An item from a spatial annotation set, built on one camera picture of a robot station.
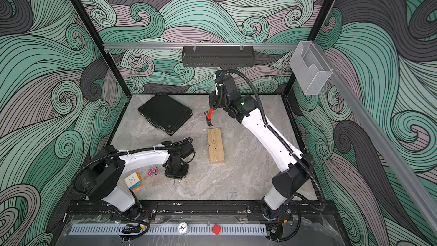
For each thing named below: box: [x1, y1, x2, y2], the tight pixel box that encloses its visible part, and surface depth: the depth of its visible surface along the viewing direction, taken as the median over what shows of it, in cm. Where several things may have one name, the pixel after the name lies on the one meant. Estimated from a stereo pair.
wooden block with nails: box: [207, 127, 226, 164], surface depth 92 cm
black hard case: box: [137, 93, 193, 136], surface depth 106 cm
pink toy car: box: [147, 166, 159, 178], surface depth 85 cm
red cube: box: [211, 223, 222, 236], surface depth 70 cm
